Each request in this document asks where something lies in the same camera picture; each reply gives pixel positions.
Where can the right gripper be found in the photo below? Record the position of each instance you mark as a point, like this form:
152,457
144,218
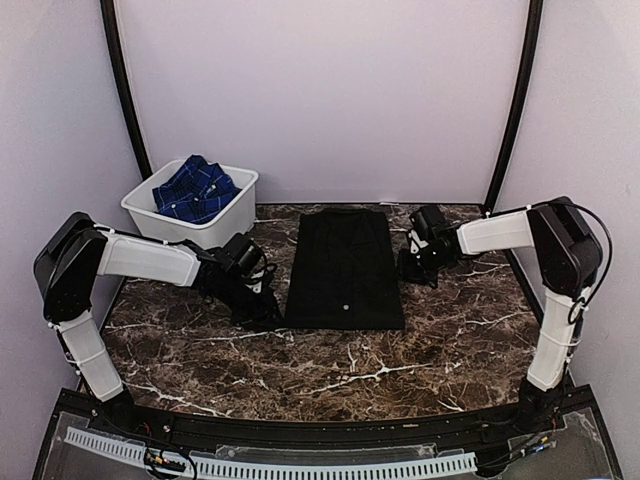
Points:
407,274

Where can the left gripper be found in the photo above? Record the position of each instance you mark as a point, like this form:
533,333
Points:
263,315

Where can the black long sleeve shirt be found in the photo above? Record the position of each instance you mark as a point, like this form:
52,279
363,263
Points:
344,275

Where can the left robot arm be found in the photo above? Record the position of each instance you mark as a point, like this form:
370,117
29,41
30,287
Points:
80,251

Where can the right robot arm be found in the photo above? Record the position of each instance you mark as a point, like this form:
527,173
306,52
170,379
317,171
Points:
571,261

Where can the white plastic bin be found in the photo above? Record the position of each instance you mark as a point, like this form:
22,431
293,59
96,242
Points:
237,217

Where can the blue plaid shirt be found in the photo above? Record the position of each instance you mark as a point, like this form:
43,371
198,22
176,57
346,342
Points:
196,193

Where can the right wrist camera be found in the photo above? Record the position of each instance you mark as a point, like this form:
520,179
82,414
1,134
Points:
428,226

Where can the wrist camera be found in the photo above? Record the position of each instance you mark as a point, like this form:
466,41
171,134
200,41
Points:
428,226
248,262

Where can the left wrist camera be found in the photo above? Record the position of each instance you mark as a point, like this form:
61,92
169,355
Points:
248,262

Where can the white slotted cable duct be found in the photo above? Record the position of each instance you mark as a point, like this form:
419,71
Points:
253,463

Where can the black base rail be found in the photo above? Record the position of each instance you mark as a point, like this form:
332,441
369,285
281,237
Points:
484,432

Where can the right black frame post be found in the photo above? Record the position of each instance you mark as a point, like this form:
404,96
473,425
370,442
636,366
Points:
521,86

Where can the black frame post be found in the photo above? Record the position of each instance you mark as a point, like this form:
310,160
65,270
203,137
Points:
521,86
123,89

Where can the left black frame post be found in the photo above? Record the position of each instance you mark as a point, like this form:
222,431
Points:
123,89

